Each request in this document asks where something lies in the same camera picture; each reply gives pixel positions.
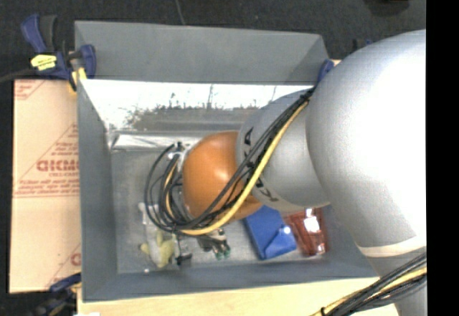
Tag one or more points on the clear bag with yellow pieces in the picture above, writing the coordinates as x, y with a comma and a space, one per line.
163, 252

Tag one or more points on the blue box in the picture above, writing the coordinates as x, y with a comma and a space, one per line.
267, 235

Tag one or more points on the red-brown clear packet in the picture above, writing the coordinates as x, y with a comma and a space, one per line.
310, 232

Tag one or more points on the grey metal bin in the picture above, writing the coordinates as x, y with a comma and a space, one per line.
201, 53

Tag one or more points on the brown cardboard board red print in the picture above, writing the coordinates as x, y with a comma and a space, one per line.
43, 149

